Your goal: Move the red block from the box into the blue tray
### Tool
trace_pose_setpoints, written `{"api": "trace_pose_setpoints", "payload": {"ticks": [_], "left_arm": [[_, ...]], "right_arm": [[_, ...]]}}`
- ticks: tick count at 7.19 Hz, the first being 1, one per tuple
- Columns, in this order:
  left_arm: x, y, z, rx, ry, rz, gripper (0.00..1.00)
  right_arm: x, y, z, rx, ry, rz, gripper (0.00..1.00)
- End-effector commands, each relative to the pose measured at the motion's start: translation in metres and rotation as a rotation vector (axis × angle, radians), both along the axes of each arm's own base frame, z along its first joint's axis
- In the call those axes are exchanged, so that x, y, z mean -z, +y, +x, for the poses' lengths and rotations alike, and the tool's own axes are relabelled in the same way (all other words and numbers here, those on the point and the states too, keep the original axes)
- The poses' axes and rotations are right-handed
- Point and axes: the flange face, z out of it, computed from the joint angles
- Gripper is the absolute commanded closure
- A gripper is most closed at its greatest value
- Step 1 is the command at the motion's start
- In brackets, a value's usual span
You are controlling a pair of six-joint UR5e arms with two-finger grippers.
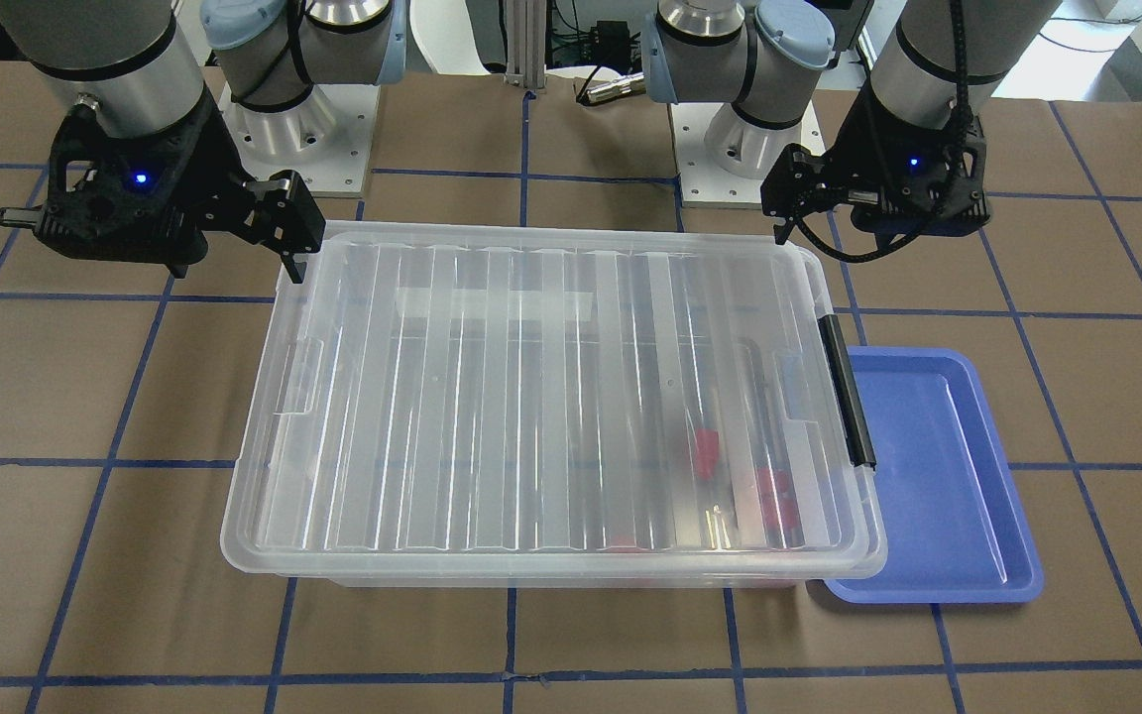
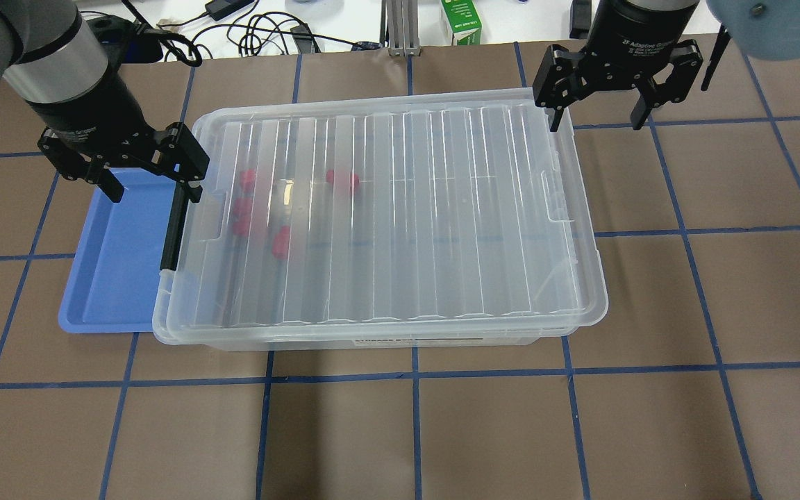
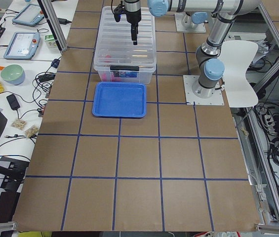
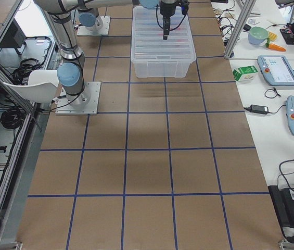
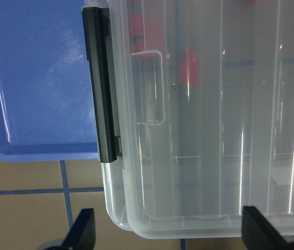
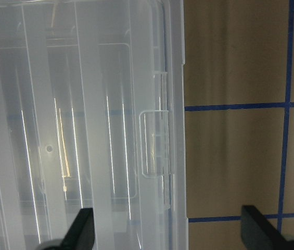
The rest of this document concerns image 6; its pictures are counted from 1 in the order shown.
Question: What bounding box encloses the clear plastic storage box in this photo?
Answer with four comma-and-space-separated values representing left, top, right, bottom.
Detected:
0, 1, 188, 249

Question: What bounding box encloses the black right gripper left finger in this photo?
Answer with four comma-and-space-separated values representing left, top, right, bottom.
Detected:
59, 208, 95, 250

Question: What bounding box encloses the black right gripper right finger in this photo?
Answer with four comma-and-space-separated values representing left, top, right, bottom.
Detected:
241, 205, 289, 250

